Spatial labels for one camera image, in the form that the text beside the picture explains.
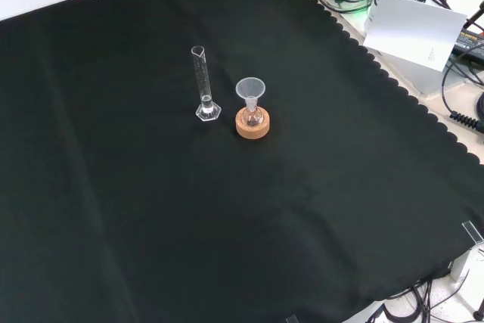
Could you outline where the clear glass graduated cylinder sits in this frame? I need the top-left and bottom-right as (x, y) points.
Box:
(191, 45), (222, 123)

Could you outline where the small round-bottom glass flask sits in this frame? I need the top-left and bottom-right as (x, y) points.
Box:
(241, 100), (265, 128)

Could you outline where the clear plastic funnel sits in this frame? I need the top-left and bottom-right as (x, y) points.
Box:
(235, 77), (267, 110)

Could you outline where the black scalloped bench cloth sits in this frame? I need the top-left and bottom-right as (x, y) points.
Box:
(0, 0), (484, 323)

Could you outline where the pale board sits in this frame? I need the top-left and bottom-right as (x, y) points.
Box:
(363, 0), (468, 73)

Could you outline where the black power adapter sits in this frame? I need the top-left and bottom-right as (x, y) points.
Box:
(451, 27), (484, 60)

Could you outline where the cork ring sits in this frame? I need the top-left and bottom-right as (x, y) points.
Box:
(235, 106), (271, 139)

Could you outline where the black cable with strain relief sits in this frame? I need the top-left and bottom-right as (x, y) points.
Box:
(441, 54), (484, 132)

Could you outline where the black floor cable bundle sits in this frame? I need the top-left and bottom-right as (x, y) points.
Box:
(362, 277), (484, 323)

